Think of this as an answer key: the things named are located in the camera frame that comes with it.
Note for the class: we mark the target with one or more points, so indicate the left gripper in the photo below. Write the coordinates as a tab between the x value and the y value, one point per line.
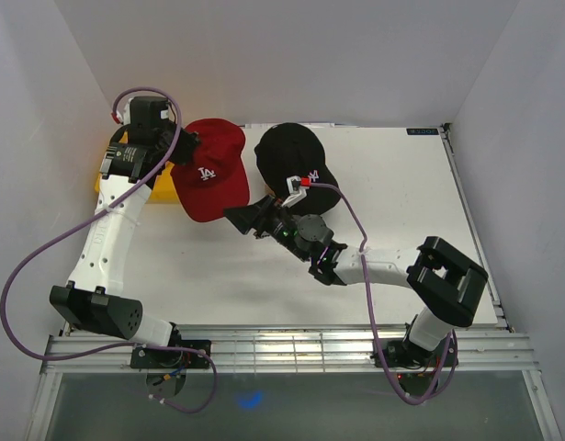
189	144

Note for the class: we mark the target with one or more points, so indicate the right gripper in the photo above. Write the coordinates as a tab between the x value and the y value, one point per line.
259	216

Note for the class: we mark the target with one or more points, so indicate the red LA cap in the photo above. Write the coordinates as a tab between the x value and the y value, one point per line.
214	179

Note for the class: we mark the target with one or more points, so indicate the black NY cap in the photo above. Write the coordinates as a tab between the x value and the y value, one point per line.
290	149

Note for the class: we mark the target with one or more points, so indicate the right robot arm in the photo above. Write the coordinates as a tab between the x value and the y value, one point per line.
449	283

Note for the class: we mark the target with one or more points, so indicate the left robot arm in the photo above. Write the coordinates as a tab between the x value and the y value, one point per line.
92	299

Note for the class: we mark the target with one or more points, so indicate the yellow plastic tray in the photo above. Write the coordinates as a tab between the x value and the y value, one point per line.
164	190

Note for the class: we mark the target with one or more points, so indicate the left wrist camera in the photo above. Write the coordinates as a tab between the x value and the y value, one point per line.
121	115

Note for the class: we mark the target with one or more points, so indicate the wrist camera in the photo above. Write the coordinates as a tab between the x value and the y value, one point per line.
297	190
121	115

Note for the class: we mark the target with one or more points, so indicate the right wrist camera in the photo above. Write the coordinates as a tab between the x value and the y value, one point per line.
297	190

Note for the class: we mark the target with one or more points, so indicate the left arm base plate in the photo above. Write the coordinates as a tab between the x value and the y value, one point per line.
193	358

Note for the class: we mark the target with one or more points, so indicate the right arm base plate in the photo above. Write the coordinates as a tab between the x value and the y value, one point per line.
397	356

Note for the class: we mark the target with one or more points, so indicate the aluminium rail frame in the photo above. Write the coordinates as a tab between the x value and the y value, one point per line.
256	303

